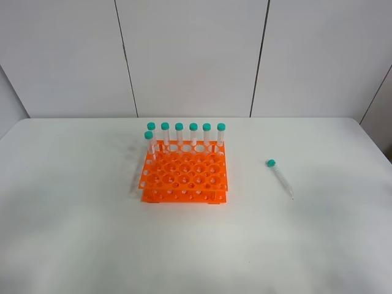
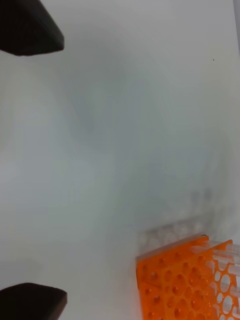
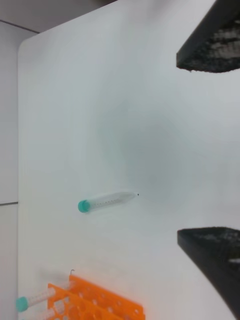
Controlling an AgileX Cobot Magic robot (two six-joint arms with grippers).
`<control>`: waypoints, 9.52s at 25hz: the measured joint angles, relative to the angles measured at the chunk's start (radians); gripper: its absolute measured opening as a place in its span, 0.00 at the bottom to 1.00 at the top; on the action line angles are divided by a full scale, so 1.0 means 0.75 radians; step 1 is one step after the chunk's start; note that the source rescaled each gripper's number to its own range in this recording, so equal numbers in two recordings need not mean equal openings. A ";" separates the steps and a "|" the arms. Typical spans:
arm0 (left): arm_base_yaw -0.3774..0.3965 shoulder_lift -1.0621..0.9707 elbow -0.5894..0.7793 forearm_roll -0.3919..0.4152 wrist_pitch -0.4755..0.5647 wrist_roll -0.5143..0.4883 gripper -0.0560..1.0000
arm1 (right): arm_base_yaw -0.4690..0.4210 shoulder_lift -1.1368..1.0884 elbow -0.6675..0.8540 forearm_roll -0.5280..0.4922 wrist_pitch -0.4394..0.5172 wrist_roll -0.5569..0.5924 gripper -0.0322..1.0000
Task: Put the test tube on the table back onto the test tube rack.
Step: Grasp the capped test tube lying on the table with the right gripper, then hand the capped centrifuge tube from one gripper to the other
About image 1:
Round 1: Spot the front-left rack test tube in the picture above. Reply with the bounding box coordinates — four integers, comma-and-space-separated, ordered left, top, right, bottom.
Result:
145, 131, 156, 160

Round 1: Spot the back row tube two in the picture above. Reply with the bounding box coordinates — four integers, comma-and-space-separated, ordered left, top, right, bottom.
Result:
161, 122, 170, 146

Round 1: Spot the back row tube one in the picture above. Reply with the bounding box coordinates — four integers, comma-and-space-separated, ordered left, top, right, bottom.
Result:
147, 122, 157, 145

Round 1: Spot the back row tube six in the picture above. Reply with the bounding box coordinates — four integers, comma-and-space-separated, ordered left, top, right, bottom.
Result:
217, 122, 225, 146

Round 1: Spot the test tube with teal cap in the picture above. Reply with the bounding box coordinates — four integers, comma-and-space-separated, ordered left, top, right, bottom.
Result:
266, 159, 294, 200

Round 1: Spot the orange test tube rack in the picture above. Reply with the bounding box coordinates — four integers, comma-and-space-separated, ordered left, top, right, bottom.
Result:
138, 140, 228, 204

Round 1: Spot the back row tube four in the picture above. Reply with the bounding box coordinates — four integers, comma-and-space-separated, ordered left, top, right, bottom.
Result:
189, 122, 198, 146

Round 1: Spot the back row tube five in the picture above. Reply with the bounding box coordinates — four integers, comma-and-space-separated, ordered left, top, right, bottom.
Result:
203, 123, 211, 147

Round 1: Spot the back row tube three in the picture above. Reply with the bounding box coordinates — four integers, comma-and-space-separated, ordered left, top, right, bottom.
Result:
175, 122, 184, 146

